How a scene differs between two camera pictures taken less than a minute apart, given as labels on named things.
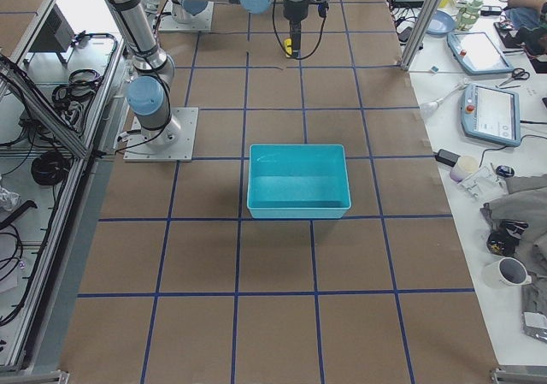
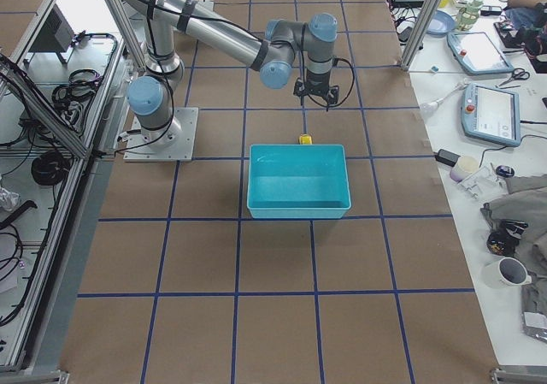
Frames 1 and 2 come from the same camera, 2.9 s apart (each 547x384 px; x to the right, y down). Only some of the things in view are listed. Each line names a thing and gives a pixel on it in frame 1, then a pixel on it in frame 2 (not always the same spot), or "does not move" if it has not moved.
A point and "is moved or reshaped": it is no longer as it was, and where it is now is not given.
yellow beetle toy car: (288, 46) is moved or reshaped
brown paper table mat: (182, 286) does not move
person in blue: (526, 8) does not move
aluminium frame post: (426, 20) does not move
